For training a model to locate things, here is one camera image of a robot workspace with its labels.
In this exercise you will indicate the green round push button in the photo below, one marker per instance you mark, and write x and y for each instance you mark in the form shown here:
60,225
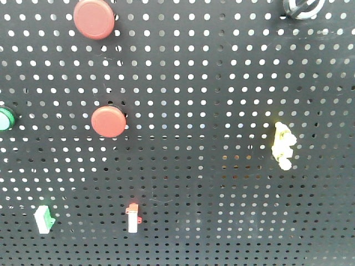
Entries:
7,119

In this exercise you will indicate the black white rotary knob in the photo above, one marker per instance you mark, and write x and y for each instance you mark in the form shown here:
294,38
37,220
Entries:
302,9

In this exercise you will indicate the lower red mushroom button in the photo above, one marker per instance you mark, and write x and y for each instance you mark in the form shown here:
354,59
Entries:
108,121

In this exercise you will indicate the upper red mushroom button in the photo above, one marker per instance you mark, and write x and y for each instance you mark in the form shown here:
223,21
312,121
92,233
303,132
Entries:
94,19

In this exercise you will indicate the black perforated pegboard panel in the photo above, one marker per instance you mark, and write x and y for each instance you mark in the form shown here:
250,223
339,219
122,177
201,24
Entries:
201,85

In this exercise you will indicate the red white rocker switch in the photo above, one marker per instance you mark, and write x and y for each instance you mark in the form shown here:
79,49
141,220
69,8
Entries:
132,211

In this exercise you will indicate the red mushroom button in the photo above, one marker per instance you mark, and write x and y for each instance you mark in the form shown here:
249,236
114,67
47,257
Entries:
94,19
108,121

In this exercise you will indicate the green white rocker switch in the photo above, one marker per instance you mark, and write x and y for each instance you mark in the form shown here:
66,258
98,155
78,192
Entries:
43,219

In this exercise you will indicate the yellow toggle switch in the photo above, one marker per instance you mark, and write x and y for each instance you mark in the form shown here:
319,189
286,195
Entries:
281,148

